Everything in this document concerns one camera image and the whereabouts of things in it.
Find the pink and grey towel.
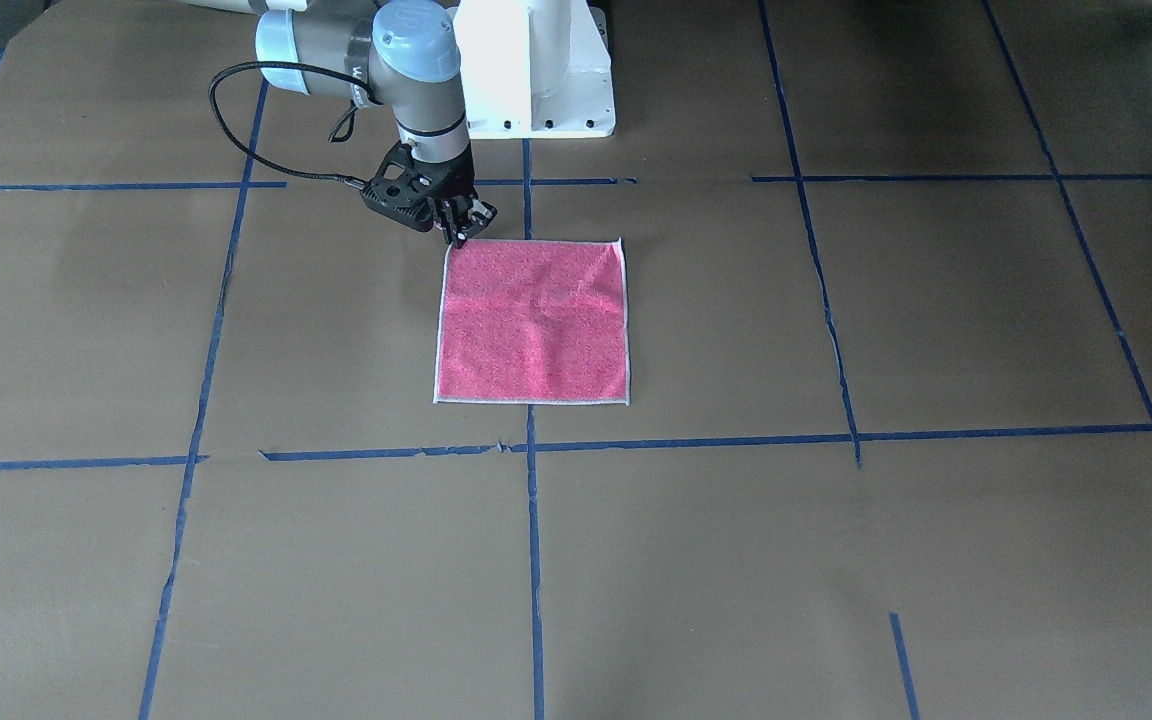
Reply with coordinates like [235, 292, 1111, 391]
[433, 240, 631, 406]

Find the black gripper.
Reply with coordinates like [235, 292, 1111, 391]
[361, 143, 497, 249]

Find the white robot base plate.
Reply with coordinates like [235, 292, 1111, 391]
[449, 1, 617, 141]

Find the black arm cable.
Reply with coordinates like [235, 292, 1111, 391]
[209, 61, 384, 194]

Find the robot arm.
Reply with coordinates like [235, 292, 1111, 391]
[207, 1, 497, 249]

